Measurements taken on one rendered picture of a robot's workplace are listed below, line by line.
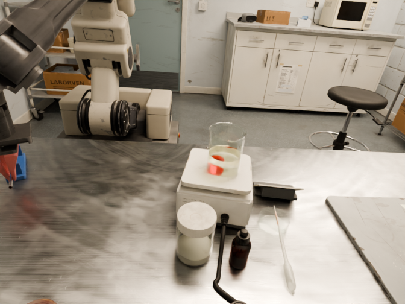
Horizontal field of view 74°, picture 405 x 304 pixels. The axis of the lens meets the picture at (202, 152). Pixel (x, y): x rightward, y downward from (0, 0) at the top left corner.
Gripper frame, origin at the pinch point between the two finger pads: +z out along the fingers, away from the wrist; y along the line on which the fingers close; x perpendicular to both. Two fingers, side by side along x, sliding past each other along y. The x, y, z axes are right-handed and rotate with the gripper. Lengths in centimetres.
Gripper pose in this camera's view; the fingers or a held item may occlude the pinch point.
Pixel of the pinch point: (11, 176)
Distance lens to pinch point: 63.3
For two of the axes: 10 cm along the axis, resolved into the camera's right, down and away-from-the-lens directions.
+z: -0.7, 8.6, 5.1
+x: -4.9, -4.8, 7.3
